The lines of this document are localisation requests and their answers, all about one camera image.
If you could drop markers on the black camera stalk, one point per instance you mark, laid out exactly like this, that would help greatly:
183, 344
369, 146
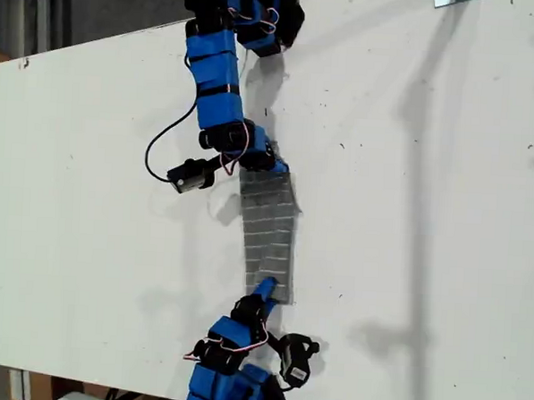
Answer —
212, 166

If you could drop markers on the grey vertical beam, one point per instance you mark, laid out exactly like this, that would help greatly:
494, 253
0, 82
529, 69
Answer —
43, 13

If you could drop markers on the white table leg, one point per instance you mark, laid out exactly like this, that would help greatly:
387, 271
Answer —
19, 386

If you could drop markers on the black camera box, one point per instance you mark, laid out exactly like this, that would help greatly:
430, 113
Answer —
296, 367
187, 178

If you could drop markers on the grey striped square towel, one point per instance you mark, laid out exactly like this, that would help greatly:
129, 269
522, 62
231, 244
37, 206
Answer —
267, 236

